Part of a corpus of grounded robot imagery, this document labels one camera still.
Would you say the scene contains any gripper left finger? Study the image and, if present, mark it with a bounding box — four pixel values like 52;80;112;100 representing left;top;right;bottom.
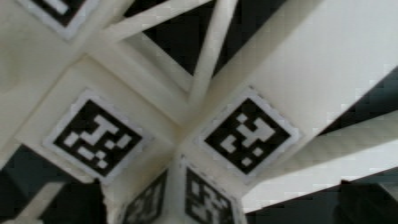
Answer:
11;179;111;224

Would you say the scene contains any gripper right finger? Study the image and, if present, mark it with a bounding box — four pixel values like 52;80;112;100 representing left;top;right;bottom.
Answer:
333;181;398;224

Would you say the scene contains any white tagged cube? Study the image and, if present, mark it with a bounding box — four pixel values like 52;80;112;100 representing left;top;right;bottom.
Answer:
118;155;248;224

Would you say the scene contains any white chair back frame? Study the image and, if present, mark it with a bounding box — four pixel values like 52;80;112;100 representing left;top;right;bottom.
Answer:
0;0;398;224

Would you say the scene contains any white U-shaped fence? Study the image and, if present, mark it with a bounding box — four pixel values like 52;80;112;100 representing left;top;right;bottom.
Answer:
242;111;398;213

